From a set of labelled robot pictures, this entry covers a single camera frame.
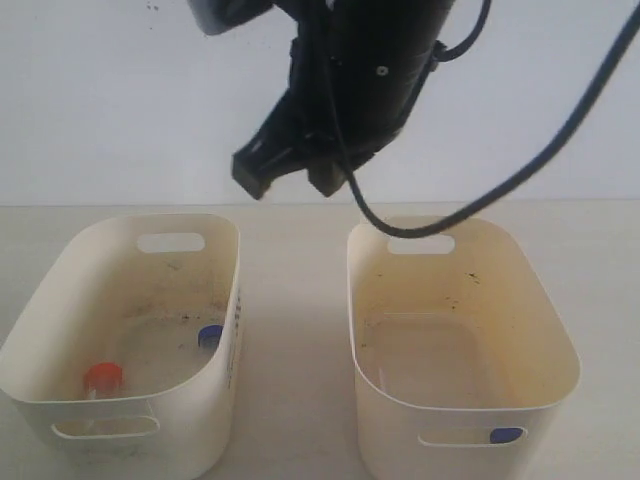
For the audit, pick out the orange-capped clear tube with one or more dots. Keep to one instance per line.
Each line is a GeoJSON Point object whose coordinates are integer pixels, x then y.
{"type": "Point", "coordinates": [102, 381]}

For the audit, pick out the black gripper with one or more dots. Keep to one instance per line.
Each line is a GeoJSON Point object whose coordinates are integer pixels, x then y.
{"type": "Point", "coordinates": [349, 95]}

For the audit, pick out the cream plastic bin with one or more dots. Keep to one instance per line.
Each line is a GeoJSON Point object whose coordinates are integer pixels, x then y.
{"type": "Point", "coordinates": [449, 346]}
{"type": "Point", "coordinates": [134, 291]}

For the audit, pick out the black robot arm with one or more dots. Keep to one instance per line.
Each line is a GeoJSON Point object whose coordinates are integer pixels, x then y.
{"type": "Point", "coordinates": [368, 16]}

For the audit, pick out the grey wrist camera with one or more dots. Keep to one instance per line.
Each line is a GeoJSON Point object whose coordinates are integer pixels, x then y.
{"type": "Point", "coordinates": [215, 17]}

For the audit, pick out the blue-capped clear tube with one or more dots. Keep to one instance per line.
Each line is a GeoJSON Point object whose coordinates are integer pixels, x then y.
{"type": "Point", "coordinates": [209, 337]}

